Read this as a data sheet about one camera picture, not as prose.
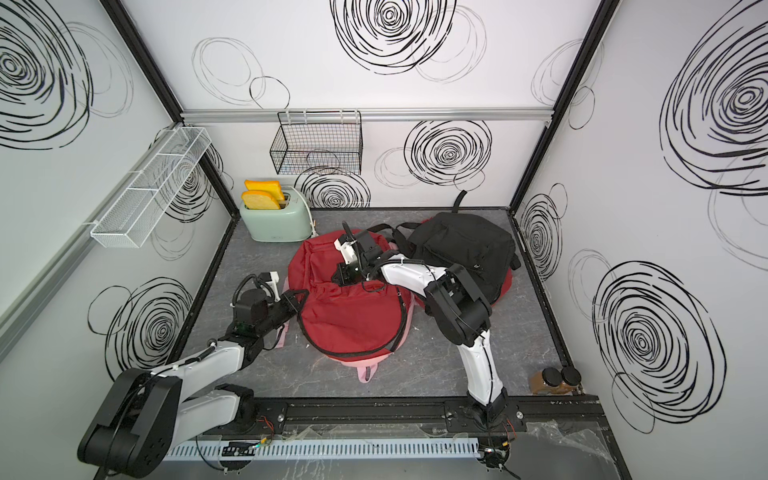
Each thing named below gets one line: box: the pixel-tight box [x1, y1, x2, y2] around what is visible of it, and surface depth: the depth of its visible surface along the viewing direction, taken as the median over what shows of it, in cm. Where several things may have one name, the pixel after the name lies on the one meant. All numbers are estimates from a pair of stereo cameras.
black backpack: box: [367, 190, 521, 303], surface depth 105 cm
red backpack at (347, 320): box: [288, 230, 426, 357], surface depth 88 cm
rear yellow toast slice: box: [244, 180, 285, 201], surface depth 100 cm
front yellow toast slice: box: [242, 190, 281, 210], surface depth 98 cm
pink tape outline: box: [276, 277, 415, 383], surface depth 82 cm
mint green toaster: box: [240, 186, 314, 243], surface depth 104 cm
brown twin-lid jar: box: [530, 366, 582, 394], surface depth 73 cm
